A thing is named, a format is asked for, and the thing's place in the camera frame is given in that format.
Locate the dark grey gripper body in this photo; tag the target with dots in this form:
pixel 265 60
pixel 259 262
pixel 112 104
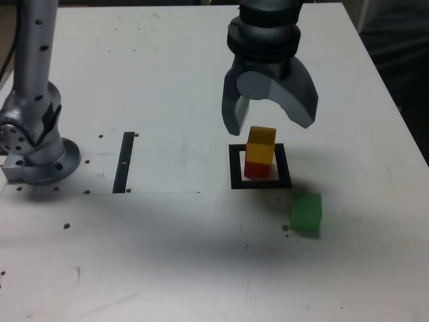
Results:
pixel 261 66

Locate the red cube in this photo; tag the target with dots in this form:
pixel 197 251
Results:
pixel 256 170

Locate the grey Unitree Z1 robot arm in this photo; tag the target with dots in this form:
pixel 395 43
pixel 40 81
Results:
pixel 33 67

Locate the black tape square outline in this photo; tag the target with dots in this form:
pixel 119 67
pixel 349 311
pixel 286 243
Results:
pixel 234 174

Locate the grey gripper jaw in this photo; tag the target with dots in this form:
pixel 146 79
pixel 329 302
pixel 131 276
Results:
pixel 229 107
pixel 298 97

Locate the green cube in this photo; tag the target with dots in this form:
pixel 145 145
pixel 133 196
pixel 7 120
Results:
pixel 305 214

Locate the black tape strip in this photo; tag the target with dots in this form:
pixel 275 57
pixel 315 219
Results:
pixel 123 157

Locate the yellow cube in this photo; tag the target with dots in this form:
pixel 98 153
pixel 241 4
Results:
pixel 259 151

